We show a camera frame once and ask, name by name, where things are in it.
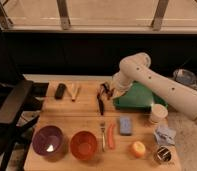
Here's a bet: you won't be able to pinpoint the green plastic tray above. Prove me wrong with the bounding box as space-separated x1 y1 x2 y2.
113 82 168 110

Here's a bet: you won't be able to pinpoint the pale wooden tongs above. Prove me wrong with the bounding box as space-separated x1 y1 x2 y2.
68 83 81 101

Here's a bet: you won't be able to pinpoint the blue sponge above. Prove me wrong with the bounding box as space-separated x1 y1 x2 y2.
119 117 132 136

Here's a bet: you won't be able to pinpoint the black office chair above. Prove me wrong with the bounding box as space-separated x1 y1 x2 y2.
0 9 50 171

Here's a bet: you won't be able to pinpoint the metal can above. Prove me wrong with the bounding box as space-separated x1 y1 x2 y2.
154 146 172 164

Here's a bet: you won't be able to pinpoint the dark red grape bunch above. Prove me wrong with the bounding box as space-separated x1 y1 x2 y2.
101 82 114 99

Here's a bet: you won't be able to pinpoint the white paper cup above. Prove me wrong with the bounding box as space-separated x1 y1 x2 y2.
149 104 168 123

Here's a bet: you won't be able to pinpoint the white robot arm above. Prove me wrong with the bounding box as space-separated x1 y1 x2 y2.
112 52 197 124

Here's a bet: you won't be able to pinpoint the blue crumpled cloth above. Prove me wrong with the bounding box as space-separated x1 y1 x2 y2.
154 125 176 146

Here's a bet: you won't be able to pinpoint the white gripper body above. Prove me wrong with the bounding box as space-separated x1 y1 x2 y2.
112 79 131 98

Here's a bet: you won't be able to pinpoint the black rectangular block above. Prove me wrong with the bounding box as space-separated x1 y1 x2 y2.
55 83 66 99

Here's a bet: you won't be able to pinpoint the silver fork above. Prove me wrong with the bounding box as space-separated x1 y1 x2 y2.
100 121 106 152

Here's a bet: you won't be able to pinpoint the orange bowl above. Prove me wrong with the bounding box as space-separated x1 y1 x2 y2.
70 131 98 161

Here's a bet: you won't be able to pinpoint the purple bowl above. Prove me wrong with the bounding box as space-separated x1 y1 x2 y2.
32 125 63 156

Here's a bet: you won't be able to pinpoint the orange carrot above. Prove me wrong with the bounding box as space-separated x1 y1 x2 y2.
107 124 115 149

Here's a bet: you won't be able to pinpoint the yellow orange fruit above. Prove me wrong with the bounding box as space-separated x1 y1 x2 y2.
131 141 146 158

